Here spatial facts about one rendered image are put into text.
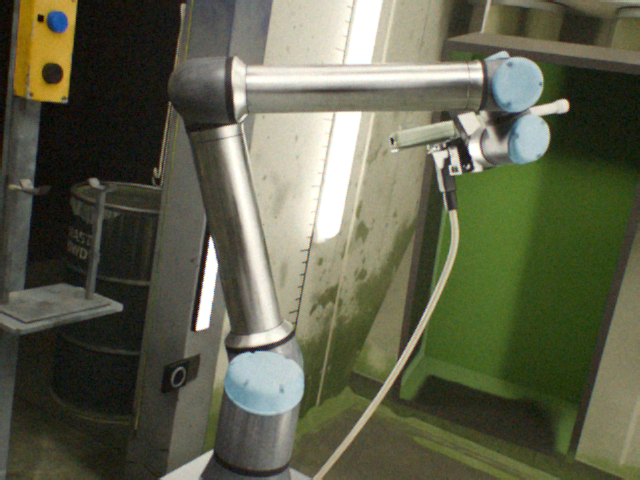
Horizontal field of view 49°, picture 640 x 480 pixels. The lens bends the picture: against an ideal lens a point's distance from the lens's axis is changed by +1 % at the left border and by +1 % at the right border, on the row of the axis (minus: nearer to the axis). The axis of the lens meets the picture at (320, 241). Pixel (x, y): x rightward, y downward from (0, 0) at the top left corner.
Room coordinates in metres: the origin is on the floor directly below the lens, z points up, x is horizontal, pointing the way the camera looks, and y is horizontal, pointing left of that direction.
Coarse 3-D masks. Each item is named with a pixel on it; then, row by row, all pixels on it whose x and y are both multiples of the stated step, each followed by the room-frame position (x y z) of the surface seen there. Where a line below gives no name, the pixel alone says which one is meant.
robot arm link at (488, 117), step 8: (496, 56) 1.40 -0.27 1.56; (504, 56) 1.41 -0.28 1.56; (480, 112) 1.44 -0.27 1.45; (488, 112) 1.41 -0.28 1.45; (496, 112) 1.40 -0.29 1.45; (504, 112) 1.40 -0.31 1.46; (512, 112) 1.40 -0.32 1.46; (520, 112) 1.40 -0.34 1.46; (488, 120) 1.42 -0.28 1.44; (496, 120) 1.41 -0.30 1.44; (504, 120) 1.40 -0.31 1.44
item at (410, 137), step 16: (544, 112) 1.82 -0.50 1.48; (560, 112) 1.84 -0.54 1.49; (400, 128) 1.70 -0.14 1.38; (416, 128) 1.69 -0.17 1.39; (432, 128) 1.70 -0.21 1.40; (448, 128) 1.71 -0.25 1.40; (400, 144) 1.67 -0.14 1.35; (416, 144) 1.68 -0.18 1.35; (432, 144) 1.70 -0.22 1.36; (448, 160) 1.71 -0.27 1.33; (448, 176) 1.70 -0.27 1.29; (448, 192) 1.70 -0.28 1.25; (448, 208) 1.70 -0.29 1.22
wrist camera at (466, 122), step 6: (450, 114) 1.62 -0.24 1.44; (456, 114) 1.60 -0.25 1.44; (462, 114) 1.60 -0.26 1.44; (468, 114) 1.61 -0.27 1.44; (474, 114) 1.61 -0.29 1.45; (456, 120) 1.60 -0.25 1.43; (462, 120) 1.59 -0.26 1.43; (468, 120) 1.60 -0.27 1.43; (474, 120) 1.60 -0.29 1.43; (456, 126) 1.60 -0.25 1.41; (462, 126) 1.58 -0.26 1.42; (468, 126) 1.59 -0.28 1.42; (474, 126) 1.59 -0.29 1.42; (480, 126) 1.59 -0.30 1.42; (462, 132) 1.59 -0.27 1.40; (468, 132) 1.58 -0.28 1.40; (462, 138) 1.59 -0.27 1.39; (468, 138) 1.57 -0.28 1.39
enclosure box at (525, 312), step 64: (576, 64) 1.90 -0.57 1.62; (576, 128) 2.26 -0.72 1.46; (512, 192) 2.36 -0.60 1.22; (576, 192) 2.28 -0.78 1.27; (448, 256) 2.48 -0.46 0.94; (512, 256) 2.39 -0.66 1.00; (576, 256) 2.30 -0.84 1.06; (448, 320) 2.51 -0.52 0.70; (512, 320) 2.41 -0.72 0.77; (576, 320) 2.32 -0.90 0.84; (448, 384) 2.39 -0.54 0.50; (512, 384) 2.43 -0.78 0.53; (576, 384) 2.35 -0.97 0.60; (576, 448) 2.02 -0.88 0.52
